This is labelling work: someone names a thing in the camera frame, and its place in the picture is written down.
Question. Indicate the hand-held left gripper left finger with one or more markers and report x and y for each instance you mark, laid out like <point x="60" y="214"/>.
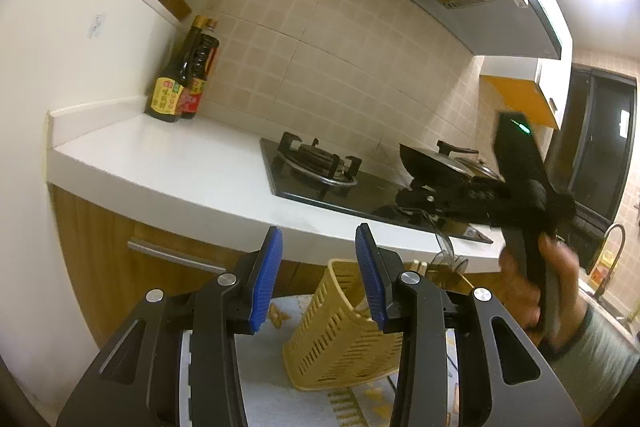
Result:
<point x="267" y="279"/>

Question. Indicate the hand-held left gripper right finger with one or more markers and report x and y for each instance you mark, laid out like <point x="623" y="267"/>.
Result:
<point x="371" y="279"/>

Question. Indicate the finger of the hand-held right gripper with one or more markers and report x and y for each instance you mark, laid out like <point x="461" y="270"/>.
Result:
<point x="422" y="202"/>

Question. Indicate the yellow plastic utensil basket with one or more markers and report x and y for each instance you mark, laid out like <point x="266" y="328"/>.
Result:
<point x="325" y="347"/>

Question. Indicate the person's right forearm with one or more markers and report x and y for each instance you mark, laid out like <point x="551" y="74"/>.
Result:
<point x="600" y="367"/>

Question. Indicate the person's right hand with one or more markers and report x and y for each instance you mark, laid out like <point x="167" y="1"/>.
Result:
<point x="567" y="277"/>

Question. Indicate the black frying pan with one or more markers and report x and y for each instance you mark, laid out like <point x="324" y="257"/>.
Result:
<point x="425" y="162"/>

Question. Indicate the glass pan lid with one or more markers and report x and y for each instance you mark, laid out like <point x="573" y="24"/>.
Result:
<point x="465" y="162"/>

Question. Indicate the dark window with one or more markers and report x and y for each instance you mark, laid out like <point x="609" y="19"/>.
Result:
<point x="595" y="142"/>

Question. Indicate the blue patterned mat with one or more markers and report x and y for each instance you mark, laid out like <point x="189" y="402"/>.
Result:
<point x="272" y="372"/>

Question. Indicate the black gas cooktop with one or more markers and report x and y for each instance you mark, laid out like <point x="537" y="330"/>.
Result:
<point x="320" y="177"/>

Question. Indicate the curved kitchen faucet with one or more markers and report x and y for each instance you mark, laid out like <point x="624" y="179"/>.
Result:
<point x="612" y="252"/>

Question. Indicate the orange bottle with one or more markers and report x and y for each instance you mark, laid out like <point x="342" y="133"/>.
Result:
<point x="601" y="272"/>

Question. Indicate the white kitchen countertop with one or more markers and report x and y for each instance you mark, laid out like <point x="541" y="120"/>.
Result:
<point x="175" y="167"/>

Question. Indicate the wooden base cabinet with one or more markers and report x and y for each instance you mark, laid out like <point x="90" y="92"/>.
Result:
<point x="95" y="247"/>

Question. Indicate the dark sauce bottle red label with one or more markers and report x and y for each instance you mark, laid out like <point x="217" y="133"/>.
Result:
<point x="196" y="94"/>

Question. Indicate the dark sauce bottle yellow label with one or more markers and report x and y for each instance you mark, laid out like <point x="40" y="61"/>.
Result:
<point x="167" y="94"/>

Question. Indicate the brown wooden board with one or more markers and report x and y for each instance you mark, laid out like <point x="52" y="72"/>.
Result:
<point x="172" y="4"/>

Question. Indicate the white wall cabinet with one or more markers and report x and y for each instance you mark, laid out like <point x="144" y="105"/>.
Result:
<point x="545" y="57"/>

